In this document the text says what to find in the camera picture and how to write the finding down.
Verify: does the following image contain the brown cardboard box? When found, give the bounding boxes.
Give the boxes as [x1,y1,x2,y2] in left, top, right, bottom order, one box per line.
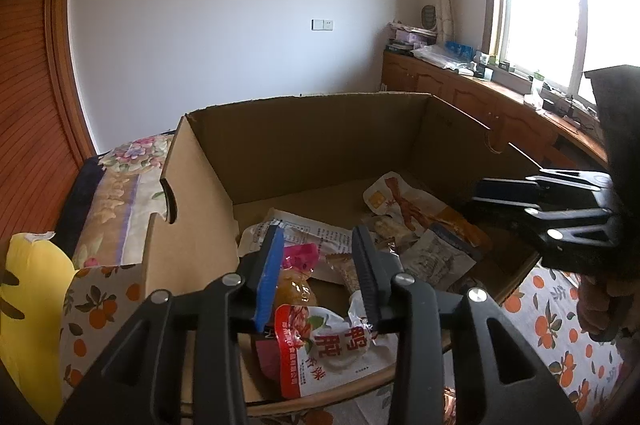
[142,92,556,416]

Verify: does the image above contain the orange-print bedspread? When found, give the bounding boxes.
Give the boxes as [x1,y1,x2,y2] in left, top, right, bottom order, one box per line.
[60,262,631,425]

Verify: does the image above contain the pink yellow snack packet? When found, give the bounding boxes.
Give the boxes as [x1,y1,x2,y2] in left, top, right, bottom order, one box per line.
[272,242,321,311]

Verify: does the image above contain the person's right hand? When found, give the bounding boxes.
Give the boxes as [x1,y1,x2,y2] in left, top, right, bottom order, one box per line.
[577,272,640,346]

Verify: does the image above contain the white printed packet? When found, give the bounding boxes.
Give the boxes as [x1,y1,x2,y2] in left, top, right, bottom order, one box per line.
[237,207,353,281]

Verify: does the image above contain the small dark boxes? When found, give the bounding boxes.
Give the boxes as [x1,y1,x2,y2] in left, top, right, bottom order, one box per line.
[472,51,511,80]

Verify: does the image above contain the pale snack bar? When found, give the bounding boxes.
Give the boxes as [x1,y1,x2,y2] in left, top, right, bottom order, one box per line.
[362,214,416,251]

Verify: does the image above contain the maroon snack packet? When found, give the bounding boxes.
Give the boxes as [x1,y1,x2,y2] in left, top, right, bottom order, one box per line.
[255,337,283,381]

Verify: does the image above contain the clear plastic bag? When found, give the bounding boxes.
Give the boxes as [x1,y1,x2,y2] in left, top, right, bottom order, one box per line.
[415,44,476,73]

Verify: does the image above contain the white orange snack bag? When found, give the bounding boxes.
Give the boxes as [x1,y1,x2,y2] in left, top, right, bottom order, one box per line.
[362,172,493,263]

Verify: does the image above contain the clear sesame bar packet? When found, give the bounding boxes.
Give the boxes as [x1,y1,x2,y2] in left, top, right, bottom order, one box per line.
[325,252,363,293]

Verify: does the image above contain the red white snack packet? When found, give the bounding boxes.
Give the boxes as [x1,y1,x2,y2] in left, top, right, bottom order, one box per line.
[274,292,401,401]

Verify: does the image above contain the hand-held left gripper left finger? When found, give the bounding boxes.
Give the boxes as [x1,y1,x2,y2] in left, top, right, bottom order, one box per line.
[55,222,286,425]

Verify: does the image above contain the window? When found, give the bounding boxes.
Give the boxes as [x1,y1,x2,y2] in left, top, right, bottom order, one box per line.
[482,0,640,106]

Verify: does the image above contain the black electronic device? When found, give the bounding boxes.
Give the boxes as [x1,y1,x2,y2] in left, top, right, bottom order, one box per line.
[542,97,576,116]

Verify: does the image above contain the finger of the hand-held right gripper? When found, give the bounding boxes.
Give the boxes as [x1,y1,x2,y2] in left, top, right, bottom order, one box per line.
[462,200,626,251]
[471,169,613,206]

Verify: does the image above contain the wooden wardrobe door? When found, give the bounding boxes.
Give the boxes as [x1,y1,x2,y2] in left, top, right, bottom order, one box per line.
[0,0,98,256]

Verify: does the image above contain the stack of books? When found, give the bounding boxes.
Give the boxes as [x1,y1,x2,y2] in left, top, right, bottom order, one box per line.
[389,22,438,56]

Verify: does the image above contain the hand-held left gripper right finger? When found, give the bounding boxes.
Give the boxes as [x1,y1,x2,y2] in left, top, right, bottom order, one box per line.
[351,225,583,425]

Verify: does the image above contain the yellow pillow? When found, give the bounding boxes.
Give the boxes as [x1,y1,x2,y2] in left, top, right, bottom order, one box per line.
[0,232,81,423]

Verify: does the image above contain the floral quilt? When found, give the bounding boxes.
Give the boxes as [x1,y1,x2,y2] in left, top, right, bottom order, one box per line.
[65,132,176,271]

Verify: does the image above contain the silver snack packet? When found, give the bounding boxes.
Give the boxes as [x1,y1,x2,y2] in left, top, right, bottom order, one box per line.
[400,227,478,291]

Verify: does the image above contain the wooden cabinet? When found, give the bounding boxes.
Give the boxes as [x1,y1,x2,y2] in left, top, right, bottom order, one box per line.
[381,50,608,170]

